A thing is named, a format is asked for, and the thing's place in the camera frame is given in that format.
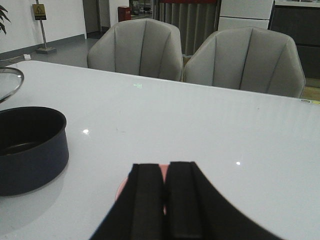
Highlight grey upholstered chair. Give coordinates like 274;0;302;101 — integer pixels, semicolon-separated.
184;26;306;98
87;18;184;81

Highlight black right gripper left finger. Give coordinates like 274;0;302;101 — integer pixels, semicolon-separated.
91;163;164;240

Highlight right grey upholstered chair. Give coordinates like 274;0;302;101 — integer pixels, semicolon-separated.
184;26;306;98

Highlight glass lid with blue knob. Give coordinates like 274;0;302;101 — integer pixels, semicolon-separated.
0;67;24;103

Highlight red bin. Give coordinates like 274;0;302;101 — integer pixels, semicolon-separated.
117;6;132;22

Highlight dark kitchen counter cabinet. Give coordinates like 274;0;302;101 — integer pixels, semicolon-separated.
269;0;320;79

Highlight white refrigerator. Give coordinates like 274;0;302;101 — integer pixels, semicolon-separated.
217;0;274;31

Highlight left grey upholstered chair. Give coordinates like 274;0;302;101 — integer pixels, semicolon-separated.
87;18;184;81

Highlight pink bowl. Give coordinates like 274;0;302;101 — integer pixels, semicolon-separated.
115;163;169;216

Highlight blue pot with handle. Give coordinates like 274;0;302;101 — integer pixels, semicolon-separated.
0;106;69;197

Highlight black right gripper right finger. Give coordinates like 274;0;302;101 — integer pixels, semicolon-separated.
165;161;279;240

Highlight red barrier belt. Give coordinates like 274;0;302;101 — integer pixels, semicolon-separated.
159;0;217;4

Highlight green plant leaves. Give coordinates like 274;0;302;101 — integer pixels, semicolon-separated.
0;5;11;35

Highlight yellow warning sign stand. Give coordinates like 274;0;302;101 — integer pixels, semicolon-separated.
32;0;57;55

